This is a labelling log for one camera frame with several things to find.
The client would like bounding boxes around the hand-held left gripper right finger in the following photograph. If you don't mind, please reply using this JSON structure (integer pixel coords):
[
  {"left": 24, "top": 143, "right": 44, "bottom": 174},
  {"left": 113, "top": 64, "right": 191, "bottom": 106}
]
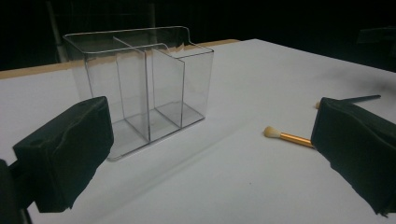
[{"left": 310, "top": 97, "right": 396, "bottom": 217}]

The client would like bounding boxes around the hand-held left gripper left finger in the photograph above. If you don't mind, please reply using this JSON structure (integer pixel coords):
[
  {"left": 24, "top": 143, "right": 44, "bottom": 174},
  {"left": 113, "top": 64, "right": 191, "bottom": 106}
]
[{"left": 12, "top": 96, "right": 115, "bottom": 214}]

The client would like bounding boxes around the dark handle makeup brush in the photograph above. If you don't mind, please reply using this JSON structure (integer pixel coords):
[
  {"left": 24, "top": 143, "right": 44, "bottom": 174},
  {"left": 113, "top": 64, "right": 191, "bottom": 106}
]
[{"left": 315, "top": 94, "right": 382, "bottom": 110}]

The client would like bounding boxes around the gold ferrule makeup brush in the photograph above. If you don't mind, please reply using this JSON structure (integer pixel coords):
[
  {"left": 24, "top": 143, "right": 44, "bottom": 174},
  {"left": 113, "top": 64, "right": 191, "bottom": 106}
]
[{"left": 263, "top": 125, "right": 315, "bottom": 149}]

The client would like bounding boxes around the clear plastic organizer box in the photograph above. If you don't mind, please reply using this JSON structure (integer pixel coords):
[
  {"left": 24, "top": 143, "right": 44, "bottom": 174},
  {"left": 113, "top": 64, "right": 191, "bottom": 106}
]
[{"left": 63, "top": 25, "right": 215, "bottom": 162}]

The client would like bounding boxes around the wooden table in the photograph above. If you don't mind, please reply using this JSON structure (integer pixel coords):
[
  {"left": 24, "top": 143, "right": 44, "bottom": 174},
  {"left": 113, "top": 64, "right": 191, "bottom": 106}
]
[{"left": 0, "top": 38, "right": 241, "bottom": 80}]

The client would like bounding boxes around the white table board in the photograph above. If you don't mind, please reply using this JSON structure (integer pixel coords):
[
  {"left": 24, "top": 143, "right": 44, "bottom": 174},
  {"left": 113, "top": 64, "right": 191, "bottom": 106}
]
[{"left": 0, "top": 38, "right": 396, "bottom": 224}]

